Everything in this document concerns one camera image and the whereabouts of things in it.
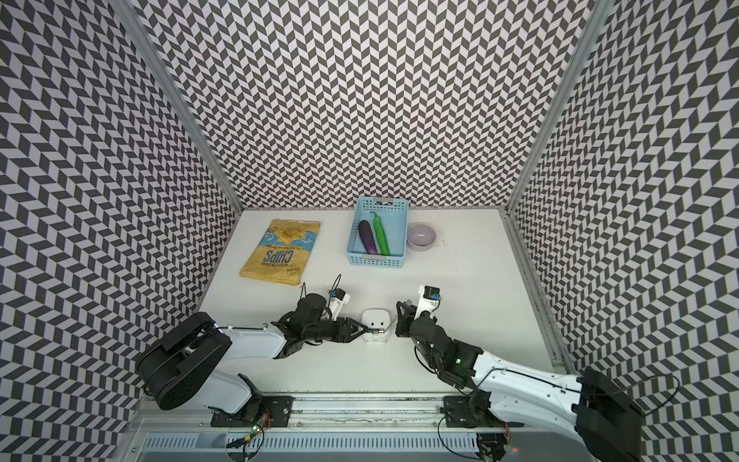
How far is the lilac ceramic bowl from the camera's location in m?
1.03

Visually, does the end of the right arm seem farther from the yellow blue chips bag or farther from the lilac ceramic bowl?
the yellow blue chips bag

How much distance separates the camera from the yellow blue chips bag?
987 millimetres
